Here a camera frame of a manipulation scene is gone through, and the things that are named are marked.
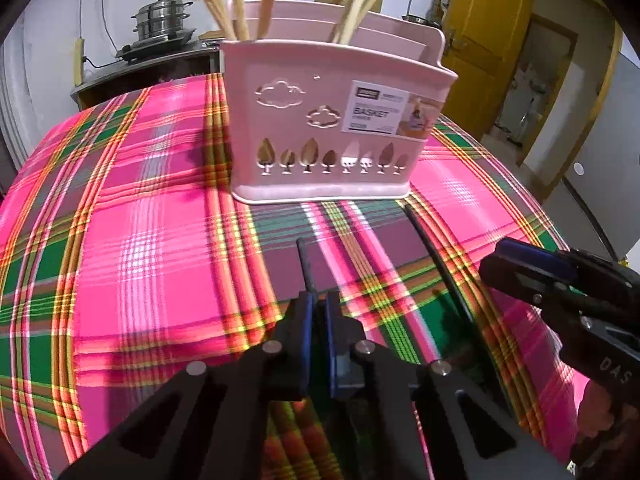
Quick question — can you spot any person's right hand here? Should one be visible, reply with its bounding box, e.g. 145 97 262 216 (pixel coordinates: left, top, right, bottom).
578 379 614 457

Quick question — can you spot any black chopstick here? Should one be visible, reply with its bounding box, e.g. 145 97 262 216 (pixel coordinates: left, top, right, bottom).
296 238 318 298
403 203 479 324

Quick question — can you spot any pink plaid tablecloth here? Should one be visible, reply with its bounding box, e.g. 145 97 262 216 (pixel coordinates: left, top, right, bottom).
0 72 592 480

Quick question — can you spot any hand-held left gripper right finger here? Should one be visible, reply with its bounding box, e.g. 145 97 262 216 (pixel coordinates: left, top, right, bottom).
325 289 576 480

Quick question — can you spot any yellow wooden door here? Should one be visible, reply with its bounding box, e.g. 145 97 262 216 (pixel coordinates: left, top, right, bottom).
439 0 537 139

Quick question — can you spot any gas stove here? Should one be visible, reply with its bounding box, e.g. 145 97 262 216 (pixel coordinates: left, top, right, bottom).
115 30 197 64

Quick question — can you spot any white appliance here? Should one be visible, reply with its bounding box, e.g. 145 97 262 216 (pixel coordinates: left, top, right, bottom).
514 69 547 137

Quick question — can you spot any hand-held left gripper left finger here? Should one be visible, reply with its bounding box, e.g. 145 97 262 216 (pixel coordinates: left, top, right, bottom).
57 291 316 480

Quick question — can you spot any kitchen counter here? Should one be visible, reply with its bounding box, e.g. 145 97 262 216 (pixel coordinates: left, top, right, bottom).
70 41 224 111

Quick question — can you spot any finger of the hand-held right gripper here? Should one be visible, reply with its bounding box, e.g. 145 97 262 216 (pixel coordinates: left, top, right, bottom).
496 238 578 283
478 254 561 307

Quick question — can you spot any steel steamer pot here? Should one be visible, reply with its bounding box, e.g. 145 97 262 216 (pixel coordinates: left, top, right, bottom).
131 0 194 41

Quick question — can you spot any pink plastic utensil basket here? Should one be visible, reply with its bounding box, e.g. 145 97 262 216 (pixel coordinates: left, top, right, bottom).
220 0 459 206

